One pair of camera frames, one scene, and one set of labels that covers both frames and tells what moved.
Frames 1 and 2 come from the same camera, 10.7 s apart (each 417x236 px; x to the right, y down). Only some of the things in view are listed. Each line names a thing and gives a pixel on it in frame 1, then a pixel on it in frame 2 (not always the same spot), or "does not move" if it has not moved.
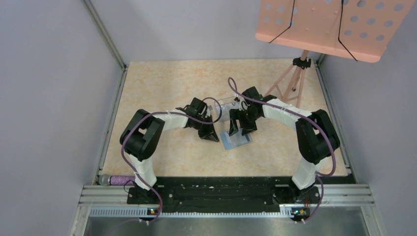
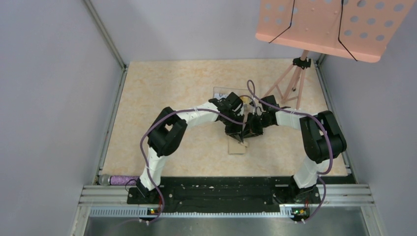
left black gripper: x=208 y=133 -> x=236 y=132
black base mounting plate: x=227 y=192 does not move
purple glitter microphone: x=106 y=180 does not move
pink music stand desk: x=355 y=30 does not move
